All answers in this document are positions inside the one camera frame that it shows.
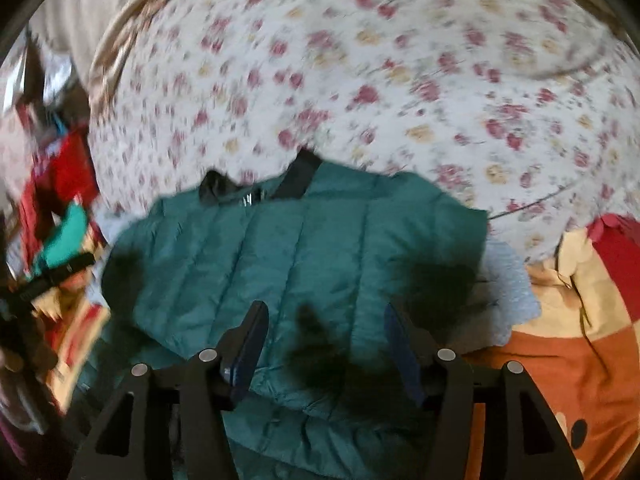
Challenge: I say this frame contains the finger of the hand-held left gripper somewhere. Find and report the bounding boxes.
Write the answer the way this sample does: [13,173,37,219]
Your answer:
[22,253,97,295]

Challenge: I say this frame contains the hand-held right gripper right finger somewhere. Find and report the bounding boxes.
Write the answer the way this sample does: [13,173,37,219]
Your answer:
[384,304,583,480]

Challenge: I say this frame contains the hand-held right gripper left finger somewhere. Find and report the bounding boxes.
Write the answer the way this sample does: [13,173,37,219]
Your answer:
[67,301,270,480]

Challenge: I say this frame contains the green puffer jacket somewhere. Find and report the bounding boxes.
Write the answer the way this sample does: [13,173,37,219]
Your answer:
[75,146,492,480]

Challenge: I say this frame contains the teal garment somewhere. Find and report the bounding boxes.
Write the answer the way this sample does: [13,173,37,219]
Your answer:
[31,202,92,277]

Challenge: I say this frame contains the red garment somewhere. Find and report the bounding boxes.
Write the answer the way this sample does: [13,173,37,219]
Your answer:
[20,127,103,261]

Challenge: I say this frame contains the white fluffy cloth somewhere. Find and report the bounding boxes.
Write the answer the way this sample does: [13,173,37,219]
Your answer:
[450,237,545,357]

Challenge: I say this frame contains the printed yellow red blanket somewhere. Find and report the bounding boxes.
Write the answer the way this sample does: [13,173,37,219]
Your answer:
[30,214,640,480]

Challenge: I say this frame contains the beige bed sheet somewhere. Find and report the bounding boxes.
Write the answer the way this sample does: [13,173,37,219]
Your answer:
[27,0,211,91]

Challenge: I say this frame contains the floral quilt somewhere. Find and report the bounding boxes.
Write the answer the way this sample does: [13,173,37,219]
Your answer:
[87,0,640,267]

